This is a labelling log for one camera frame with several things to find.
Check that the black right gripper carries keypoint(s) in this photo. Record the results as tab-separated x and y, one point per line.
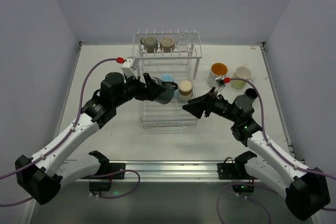
208	106

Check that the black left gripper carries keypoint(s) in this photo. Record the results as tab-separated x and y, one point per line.
144	89

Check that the light blue mug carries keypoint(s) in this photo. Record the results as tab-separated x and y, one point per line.
166	77

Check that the dark grey mug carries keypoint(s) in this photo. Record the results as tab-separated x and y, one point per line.
167	95

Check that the floral white mug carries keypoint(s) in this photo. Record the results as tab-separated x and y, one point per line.
217	69

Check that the dark blue glazed cup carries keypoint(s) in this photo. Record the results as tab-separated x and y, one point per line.
251	94

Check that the light green mug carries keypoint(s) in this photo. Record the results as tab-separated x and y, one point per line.
242	72

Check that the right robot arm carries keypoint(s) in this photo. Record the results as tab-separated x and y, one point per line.
304	189

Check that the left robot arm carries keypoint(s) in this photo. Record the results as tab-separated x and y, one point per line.
39	175

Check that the brown and cream cup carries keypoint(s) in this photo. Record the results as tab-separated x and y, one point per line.
185	90

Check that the olive green cup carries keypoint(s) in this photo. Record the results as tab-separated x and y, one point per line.
150	44

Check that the brown speckled cup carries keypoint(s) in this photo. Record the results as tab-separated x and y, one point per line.
167	44

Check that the clear glass cup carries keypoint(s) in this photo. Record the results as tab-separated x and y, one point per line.
182	41

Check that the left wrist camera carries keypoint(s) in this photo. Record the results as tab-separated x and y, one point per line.
130	67

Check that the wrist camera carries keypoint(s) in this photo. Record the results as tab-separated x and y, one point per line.
221	84
130	67

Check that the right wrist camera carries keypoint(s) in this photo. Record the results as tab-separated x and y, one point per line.
221	84

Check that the white wire dish rack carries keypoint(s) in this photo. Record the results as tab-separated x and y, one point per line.
172	56

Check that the aluminium mounting rail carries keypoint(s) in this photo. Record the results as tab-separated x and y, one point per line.
170	169

